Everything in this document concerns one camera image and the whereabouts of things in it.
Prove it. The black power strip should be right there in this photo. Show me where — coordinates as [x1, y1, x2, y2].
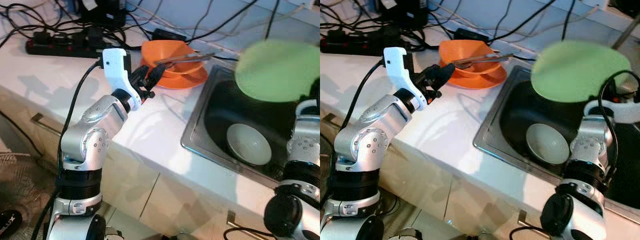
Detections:
[320, 35, 401, 55]
[26, 34, 118, 58]

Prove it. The silver cabinet handle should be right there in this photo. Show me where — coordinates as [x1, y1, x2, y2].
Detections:
[226, 210, 266, 236]
[517, 210, 548, 233]
[322, 114, 346, 128]
[31, 114, 63, 136]

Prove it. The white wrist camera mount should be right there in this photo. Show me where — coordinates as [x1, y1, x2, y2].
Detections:
[584, 99, 640, 124]
[382, 47, 428, 111]
[296, 99, 321, 117]
[101, 48, 142, 111]

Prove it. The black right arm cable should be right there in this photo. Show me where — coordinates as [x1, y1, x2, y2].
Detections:
[597, 70, 640, 186]

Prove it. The white kitchen base cabinet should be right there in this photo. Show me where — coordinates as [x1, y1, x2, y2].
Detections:
[0, 90, 281, 240]
[320, 115, 551, 240]

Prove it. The white ceramic bowl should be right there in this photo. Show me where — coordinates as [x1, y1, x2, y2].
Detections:
[525, 123, 571, 166]
[226, 123, 273, 167]

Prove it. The green plate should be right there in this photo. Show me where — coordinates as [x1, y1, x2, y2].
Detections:
[531, 41, 632, 103]
[235, 41, 321, 103]

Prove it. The black power cable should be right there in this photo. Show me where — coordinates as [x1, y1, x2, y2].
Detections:
[561, 0, 573, 42]
[487, 0, 558, 43]
[268, 0, 281, 40]
[187, 0, 261, 43]

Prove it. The black battery charger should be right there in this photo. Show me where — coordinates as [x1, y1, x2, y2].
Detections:
[79, 0, 126, 26]
[377, 0, 430, 26]

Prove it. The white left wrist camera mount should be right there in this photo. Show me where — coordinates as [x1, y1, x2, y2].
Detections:
[382, 47, 428, 111]
[101, 48, 142, 111]

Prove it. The orange plate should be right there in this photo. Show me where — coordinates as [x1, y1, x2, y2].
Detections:
[440, 62, 507, 90]
[140, 60, 209, 90]

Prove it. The orange bowl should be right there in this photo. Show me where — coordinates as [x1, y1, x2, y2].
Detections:
[141, 40, 203, 76]
[438, 40, 501, 78]

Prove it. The wire mesh floor fan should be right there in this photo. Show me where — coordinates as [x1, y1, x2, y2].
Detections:
[0, 150, 61, 240]

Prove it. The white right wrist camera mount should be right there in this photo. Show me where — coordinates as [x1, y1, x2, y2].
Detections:
[296, 99, 321, 117]
[584, 99, 640, 124]

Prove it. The stainless steel sink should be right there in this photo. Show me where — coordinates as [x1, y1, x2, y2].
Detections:
[472, 65, 640, 211]
[181, 65, 321, 188]

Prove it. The black power adapter brick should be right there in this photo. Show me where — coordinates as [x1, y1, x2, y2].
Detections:
[151, 28, 187, 42]
[452, 27, 488, 42]

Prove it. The grey gooseneck faucet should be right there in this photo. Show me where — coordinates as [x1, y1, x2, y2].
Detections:
[611, 17, 640, 51]

